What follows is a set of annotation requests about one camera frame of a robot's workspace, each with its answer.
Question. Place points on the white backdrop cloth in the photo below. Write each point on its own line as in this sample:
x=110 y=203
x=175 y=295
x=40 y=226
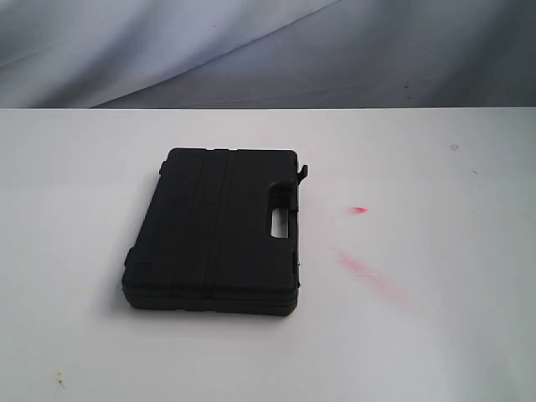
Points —
x=267 y=54

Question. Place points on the black plastic tool case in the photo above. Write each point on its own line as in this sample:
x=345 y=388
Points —
x=220 y=234

